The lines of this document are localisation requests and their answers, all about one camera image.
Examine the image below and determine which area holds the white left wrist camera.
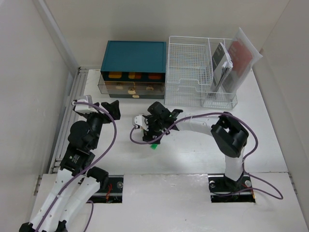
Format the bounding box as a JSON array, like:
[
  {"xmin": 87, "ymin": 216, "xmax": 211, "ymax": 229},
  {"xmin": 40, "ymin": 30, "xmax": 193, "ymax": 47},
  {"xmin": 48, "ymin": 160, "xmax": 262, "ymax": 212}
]
[{"xmin": 72, "ymin": 95, "xmax": 97, "ymax": 115}]

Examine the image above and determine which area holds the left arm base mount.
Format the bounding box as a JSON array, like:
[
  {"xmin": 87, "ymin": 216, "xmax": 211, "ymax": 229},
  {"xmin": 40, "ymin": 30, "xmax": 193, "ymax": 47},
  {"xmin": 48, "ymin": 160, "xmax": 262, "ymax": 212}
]
[{"xmin": 90, "ymin": 175, "xmax": 124, "ymax": 203}]

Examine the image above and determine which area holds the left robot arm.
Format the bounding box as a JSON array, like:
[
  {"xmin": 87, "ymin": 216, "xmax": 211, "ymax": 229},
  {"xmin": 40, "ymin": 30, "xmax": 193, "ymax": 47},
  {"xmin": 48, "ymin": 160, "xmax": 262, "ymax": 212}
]
[{"xmin": 19, "ymin": 96, "xmax": 121, "ymax": 232}]

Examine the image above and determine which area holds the teal drawer organizer box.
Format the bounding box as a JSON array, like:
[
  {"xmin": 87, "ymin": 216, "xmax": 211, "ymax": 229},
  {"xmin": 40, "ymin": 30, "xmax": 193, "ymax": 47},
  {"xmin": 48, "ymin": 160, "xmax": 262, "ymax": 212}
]
[{"xmin": 99, "ymin": 41, "xmax": 167, "ymax": 86}]

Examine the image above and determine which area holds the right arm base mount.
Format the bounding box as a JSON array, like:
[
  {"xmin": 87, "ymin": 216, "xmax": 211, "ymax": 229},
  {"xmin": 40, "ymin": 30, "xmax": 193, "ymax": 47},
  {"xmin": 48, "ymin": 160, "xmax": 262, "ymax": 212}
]
[{"xmin": 208, "ymin": 174, "xmax": 255, "ymax": 203}]

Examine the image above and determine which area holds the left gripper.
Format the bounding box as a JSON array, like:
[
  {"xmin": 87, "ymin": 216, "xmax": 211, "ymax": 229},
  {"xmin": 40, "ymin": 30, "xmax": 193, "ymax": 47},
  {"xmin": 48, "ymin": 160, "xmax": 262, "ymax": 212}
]
[{"xmin": 83, "ymin": 100, "xmax": 120, "ymax": 149}]

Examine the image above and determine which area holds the aluminium rail frame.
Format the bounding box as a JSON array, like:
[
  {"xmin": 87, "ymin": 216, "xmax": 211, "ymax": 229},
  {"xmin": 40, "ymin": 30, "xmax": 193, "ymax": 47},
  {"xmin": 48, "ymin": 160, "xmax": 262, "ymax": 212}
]
[{"xmin": 46, "ymin": 67, "xmax": 88, "ymax": 174}]

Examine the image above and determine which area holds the red booklet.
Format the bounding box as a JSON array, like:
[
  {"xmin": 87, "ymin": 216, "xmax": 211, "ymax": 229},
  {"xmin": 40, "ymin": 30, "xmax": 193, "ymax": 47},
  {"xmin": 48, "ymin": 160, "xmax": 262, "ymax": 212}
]
[{"xmin": 222, "ymin": 28, "xmax": 263, "ymax": 94}]

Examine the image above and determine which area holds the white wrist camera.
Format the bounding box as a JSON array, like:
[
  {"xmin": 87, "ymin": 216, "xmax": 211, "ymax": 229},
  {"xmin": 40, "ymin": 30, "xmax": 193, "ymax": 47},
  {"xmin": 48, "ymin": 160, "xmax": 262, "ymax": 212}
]
[
  {"xmin": 72, "ymin": 95, "xmax": 97, "ymax": 115},
  {"xmin": 133, "ymin": 115, "xmax": 148, "ymax": 131}
]

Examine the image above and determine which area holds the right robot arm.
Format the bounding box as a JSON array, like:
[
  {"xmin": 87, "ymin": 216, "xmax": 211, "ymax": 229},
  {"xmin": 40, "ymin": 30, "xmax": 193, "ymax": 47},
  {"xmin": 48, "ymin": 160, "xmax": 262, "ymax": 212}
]
[{"xmin": 133, "ymin": 101, "xmax": 249, "ymax": 190}]

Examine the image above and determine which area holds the white wire file rack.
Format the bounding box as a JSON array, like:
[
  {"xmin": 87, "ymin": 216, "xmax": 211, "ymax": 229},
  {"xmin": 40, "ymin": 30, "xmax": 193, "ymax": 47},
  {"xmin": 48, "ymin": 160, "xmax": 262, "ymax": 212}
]
[{"xmin": 164, "ymin": 36, "xmax": 238, "ymax": 110}]

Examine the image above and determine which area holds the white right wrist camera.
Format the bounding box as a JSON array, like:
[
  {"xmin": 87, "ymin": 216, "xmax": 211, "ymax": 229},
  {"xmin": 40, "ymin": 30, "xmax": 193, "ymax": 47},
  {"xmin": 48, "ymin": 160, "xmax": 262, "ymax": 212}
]
[{"xmin": 133, "ymin": 115, "xmax": 148, "ymax": 131}]

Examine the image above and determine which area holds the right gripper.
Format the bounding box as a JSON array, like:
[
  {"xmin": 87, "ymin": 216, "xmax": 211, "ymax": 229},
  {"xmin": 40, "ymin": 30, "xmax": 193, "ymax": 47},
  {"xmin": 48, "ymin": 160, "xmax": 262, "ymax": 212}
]
[{"xmin": 142, "ymin": 116, "xmax": 165, "ymax": 145}]

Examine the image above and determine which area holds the black spiral notebook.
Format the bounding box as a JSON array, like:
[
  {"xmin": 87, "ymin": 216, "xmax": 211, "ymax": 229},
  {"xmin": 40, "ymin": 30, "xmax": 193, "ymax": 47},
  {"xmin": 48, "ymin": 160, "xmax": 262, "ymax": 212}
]
[{"xmin": 209, "ymin": 43, "xmax": 233, "ymax": 96}]

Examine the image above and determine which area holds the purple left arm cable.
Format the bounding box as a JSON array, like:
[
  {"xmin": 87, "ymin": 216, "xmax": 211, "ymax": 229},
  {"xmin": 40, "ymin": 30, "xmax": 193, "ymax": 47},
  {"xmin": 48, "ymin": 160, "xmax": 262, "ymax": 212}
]
[{"xmin": 33, "ymin": 101, "xmax": 118, "ymax": 232}]

